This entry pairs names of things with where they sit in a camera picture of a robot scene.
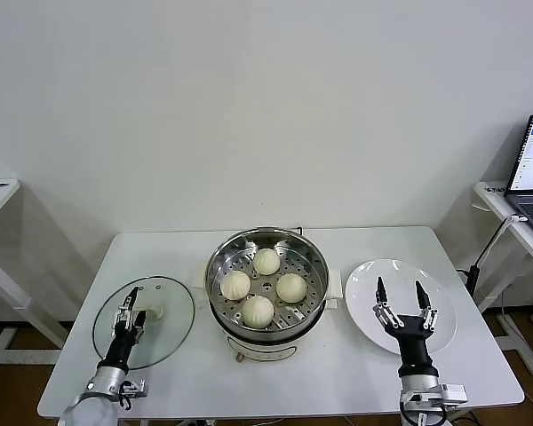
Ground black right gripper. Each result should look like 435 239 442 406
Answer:
371 275 440 370

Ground round white plate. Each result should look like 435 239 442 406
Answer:
345 258 457 356

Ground white side table with tool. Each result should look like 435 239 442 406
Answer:
0 177 70 391

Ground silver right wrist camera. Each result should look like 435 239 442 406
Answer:
439 383 468 406

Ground black power adapter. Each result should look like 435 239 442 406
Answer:
456 264 480 299

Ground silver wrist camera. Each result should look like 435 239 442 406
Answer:
118 378 151 410
439 383 468 406

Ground white laptop charging cable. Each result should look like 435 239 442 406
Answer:
474 214 529 272

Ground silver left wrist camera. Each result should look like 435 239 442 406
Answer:
118 378 151 410

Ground round glass pot lid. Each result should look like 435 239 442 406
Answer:
91 274 196 370

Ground white side table with laptop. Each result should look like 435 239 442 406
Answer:
473 179 533 376

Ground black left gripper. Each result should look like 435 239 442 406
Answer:
99 287 147 370

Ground white steamed baozi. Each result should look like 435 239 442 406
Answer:
242 296 275 329
275 272 308 304
219 271 252 302
252 248 282 276

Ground perforated stainless steamer basket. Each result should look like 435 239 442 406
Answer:
204 226 330 336

